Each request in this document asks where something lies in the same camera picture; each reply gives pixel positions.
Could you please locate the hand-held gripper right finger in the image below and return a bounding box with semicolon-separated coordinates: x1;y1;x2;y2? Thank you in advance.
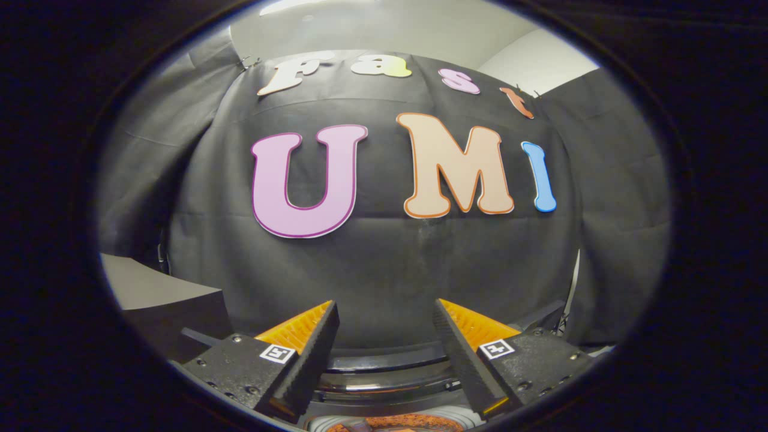
434;298;595;419

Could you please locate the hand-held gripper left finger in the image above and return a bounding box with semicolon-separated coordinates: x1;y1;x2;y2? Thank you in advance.
181;301;341;422

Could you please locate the orange garment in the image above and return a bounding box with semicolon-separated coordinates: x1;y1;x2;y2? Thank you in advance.
327;413;467;432

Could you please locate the black backdrop cloth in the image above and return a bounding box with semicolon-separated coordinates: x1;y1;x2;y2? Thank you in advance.
96;27;671;352

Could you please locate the black stand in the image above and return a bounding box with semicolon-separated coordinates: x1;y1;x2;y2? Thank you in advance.
555;248;581;337

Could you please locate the white and black cabinet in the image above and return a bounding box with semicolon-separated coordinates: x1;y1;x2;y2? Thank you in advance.
100;253;232;362

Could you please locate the ceiling light panel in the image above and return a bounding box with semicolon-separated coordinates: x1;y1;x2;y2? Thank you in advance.
259;0;329;16

